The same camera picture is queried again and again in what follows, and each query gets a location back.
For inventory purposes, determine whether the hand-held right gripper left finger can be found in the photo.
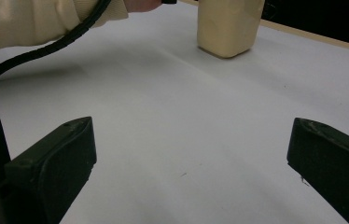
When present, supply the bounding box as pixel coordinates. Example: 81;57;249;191
4;116;98;224

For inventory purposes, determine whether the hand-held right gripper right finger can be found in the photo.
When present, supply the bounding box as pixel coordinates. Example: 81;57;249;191
286;117;349;224

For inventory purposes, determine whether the black cable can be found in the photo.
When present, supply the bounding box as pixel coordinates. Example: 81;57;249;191
0;0;112;129

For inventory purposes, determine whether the cream square ceramic cup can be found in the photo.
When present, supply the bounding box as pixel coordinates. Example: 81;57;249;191
196;0;266;60

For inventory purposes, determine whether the white table sheet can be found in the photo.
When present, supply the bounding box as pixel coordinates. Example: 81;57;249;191
0;1;349;224

